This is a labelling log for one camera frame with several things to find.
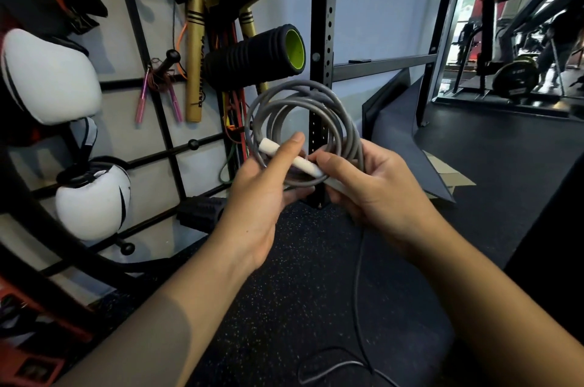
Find person's right hand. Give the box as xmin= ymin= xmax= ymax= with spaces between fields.
xmin=308 ymin=139 xmax=446 ymax=261

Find person's left hand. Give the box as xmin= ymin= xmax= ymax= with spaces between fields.
xmin=213 ymin=132 xmax=316 ymax=274

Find white jump rope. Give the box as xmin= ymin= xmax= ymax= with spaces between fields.
xmin=244 ymin=79 xmax=402 ymax=387

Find pink jump rope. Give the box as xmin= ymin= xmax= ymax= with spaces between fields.
xmin=134 ymin=60 xmax=184 ymax=125

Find person's right forearm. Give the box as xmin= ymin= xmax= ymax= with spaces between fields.
xmin=406 ymin=222 xmax=584 ymax=387

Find person's left forearm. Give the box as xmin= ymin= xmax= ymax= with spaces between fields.
xmin=54 ymin=240 xmax=252 ymax=387

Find small black foam roller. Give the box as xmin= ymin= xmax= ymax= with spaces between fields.
xmin=176 ymin=196 xmax=229 ymax=235

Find flat cardboard piece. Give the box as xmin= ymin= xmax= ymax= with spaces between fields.
xmin=422 ymin=150 xmax=476 ymax=200

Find grey folded floor mat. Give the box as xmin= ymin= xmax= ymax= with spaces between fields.
xmin=361 ymin=67 xmax=456 ymax=204

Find red resistance bands bundle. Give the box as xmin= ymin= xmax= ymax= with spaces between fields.
xmin=212 ymin=22 xmax=254 ymax=182

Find black foam roller green core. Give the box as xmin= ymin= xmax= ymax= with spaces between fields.
xmin=203 ymin=24 xmax=307 ymax=92

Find long gold stick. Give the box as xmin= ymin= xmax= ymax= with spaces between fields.
xmin=185 ymin=0 xmax=207 ymax=124

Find small white boxing glove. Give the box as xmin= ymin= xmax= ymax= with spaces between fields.
xmin=54 ymin=162 xmax=132 ymax=242

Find black exercise machine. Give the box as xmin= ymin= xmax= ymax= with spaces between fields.
xmin=451 ymin=0 xmax=584 ymax=105

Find short gold stick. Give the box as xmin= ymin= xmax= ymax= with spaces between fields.
xmin=238 ymin=8 xmax=271 ymax=96

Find large white boxing glove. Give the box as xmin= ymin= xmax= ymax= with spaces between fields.
xmin=0 ymin=28 xmax=103 ymax=126

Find thin orange cord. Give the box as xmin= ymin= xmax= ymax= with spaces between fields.
xmin=175 ymin=24 xmax=189 ymax=81

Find orange strap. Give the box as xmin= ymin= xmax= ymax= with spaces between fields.
xmin=0 ymin=275 xmax=93 ymax=387

